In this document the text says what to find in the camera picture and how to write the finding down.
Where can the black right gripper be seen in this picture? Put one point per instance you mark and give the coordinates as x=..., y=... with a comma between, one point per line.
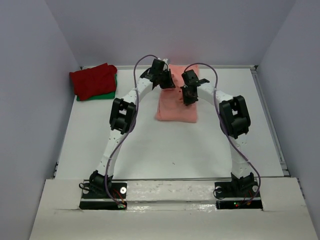
x=186, y=101

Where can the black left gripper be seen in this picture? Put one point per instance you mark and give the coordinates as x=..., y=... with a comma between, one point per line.
x=169, y=84

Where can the salmon pink t-shirt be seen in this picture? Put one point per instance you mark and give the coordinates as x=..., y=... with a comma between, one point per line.
x=170, y=104

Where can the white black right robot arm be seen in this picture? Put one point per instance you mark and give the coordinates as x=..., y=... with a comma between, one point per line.
x=234, y=122

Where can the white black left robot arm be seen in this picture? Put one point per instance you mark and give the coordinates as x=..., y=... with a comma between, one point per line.
x=122, y=121

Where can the folded green t-shirt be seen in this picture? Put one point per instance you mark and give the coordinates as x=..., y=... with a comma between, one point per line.
x=106, y=96

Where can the folded dark red t-shirt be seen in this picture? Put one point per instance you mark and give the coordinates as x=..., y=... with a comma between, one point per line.
x=94, y=81

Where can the aluminium table edge rail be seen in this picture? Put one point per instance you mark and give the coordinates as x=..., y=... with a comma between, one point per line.
x=269, y=120

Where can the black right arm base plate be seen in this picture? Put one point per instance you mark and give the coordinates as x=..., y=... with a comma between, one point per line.
x=228, y=199

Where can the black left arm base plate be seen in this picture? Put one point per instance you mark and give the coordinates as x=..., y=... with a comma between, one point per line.
x=91, y=200

